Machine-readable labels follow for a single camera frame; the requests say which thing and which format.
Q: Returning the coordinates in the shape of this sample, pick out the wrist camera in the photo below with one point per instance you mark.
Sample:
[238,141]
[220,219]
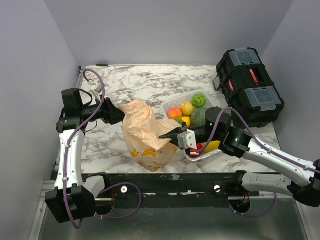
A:
[187,140]
[96,89]

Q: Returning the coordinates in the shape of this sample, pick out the yellow mango front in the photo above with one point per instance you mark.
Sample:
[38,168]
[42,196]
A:
[213,146]

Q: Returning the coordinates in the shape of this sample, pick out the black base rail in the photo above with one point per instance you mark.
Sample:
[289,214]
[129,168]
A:
[170,190]

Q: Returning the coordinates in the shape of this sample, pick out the green custard apple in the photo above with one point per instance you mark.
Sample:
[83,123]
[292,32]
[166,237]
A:
[198,100]

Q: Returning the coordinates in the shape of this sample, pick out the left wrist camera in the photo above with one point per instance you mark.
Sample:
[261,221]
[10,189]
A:
[96,89]

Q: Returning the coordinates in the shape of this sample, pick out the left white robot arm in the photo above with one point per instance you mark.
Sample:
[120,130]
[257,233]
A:
[73,198]

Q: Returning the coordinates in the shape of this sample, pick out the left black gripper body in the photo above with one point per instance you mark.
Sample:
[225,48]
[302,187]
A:
[104,114]

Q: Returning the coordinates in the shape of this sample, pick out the green grape bunch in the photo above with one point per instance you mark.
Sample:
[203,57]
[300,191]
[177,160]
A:
[179,120]

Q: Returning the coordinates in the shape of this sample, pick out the green netted melon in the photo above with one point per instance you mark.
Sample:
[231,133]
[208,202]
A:
[198,117]

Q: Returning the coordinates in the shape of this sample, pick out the orange peach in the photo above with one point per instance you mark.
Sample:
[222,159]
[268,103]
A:
[174,113]

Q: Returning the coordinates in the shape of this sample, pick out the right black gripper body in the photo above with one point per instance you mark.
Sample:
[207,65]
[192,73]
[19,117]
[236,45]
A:
[205,136]

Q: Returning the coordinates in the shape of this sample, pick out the black tool box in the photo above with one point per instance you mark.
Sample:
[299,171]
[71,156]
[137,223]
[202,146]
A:
[247,87]

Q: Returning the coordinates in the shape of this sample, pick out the red tomato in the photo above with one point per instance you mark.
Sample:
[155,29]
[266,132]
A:
[193,153]

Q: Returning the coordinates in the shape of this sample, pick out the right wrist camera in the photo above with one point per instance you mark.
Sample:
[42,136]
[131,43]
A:
[187,140]

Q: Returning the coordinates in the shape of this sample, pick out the yellow lemon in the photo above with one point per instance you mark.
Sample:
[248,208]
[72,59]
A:
[187,120]

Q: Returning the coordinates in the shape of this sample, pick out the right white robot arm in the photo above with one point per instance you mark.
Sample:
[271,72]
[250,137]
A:
[293,176]

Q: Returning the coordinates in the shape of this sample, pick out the pale yellow round fruit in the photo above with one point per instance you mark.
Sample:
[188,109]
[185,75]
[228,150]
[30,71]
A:
[187,108]

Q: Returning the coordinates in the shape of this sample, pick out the white plastic basket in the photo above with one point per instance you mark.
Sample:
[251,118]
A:
[176,102]

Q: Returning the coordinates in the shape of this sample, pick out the orange banana-print plastic bag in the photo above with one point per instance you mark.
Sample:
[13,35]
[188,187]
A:
[141,130]

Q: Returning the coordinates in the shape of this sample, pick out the aluminium frame rail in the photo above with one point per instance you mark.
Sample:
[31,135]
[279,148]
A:
[47,186]

